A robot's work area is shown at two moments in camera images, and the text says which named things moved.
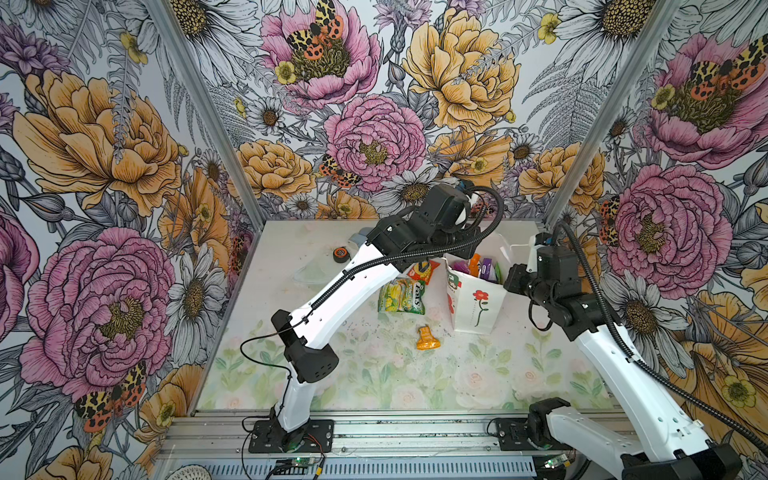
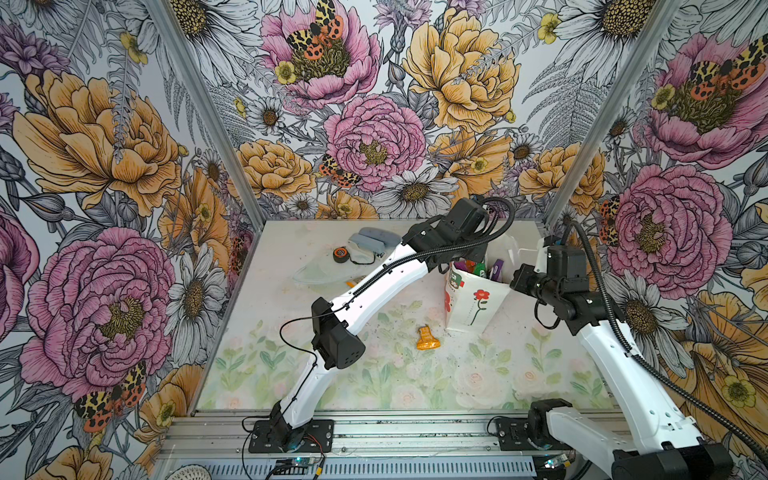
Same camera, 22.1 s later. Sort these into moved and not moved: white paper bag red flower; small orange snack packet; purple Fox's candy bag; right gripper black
Moved: purple Fox's candy bag
Not moved: right gripper black; small orange snack packet; white paper bag red flower
